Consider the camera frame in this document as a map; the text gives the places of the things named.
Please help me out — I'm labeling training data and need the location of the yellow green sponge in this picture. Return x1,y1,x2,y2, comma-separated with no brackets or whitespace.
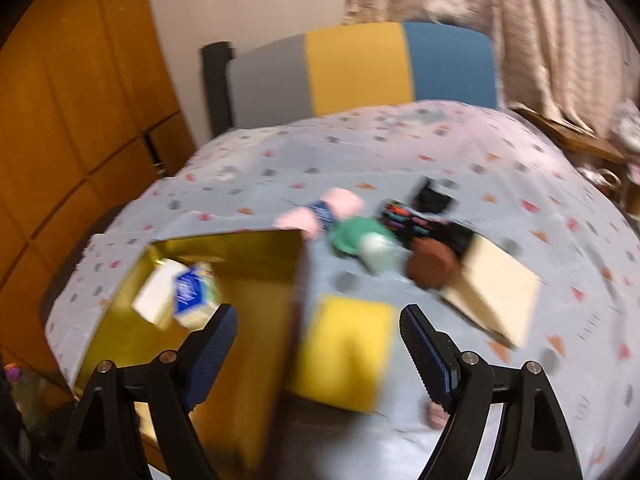
288,295,398,413

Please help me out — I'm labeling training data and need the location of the black braided hair extension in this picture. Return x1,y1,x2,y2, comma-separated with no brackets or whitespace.
378,200,474,259

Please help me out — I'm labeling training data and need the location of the beige patterned curtain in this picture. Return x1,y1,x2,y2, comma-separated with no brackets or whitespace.
344,0,639,136

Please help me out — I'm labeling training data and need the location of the green silicone travel bottle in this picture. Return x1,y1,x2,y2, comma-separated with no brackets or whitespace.
329,217,408,275

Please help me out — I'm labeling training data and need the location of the blue tissue pack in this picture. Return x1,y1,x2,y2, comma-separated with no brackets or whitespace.
174,262,220,330

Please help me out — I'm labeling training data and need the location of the white sponge block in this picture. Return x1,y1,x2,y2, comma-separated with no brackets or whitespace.
132,259,188,330

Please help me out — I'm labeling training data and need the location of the beige cloth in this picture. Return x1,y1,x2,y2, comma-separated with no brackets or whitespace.
440,234,541,348

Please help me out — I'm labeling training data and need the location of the orange wooden cabinet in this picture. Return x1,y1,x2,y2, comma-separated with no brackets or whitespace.
1,0,195,401

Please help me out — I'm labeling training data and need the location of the grey yellow blue chair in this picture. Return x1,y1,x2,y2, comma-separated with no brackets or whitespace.
200,22,499,136

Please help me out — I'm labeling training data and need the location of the patterned plastic tablecloth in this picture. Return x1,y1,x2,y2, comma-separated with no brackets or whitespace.
47,101,639,479

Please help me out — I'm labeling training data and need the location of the brown makeup sponge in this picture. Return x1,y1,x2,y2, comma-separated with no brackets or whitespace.
405,238,460,289

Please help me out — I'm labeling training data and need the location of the wooden side table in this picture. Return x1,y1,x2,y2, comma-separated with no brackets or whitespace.
515,108,629,165

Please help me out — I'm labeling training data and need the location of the pink rolled towel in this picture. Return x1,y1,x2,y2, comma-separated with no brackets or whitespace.
273,188,364,240

